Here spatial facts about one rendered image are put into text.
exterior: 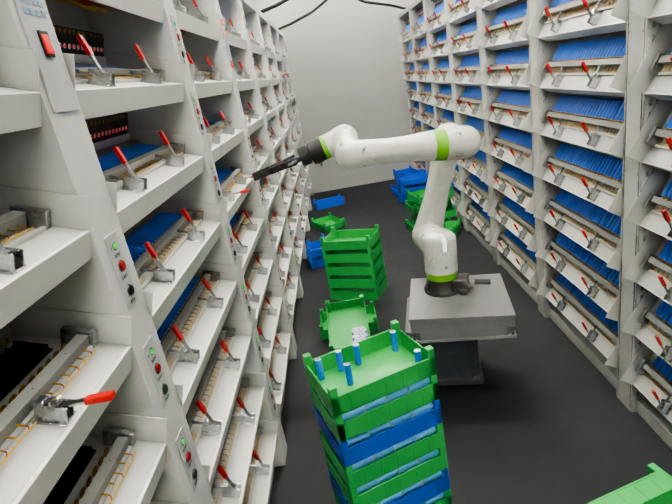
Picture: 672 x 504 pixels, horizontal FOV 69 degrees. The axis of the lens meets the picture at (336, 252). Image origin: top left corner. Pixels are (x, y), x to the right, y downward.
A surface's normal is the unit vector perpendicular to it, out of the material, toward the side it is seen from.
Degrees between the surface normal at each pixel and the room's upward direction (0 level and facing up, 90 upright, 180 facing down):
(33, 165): 90
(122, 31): 90
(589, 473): 0
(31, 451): 18
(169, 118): 90
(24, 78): 90
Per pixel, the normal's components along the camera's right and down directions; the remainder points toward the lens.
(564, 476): -0.17, -0.93
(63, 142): 0.98, -0.17
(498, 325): -0.16, 0.37
